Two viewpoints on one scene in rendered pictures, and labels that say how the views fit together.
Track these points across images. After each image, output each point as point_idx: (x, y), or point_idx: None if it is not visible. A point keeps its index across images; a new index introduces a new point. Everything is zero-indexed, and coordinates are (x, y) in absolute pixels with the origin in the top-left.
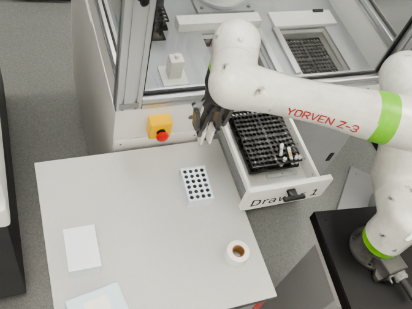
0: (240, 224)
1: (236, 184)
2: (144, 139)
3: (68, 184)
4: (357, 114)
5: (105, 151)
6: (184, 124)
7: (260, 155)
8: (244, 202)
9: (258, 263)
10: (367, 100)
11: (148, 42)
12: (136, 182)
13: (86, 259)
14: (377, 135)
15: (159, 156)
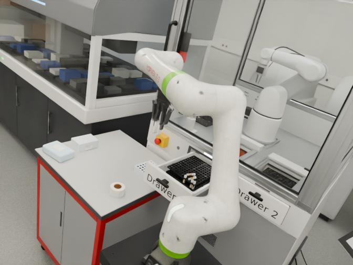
0: (139, 191)
1: None
2: (157, 149)
3: (116, 138)
4: (162, 71)
5: None
6: (174, 151)
7: (178, 168)
8: (144, 170)
9: (118, 203)
10: (172, 68)
11: None
12: (133, 154)
13: (80, 140)
14: (163, 84)
15: (154, 158)
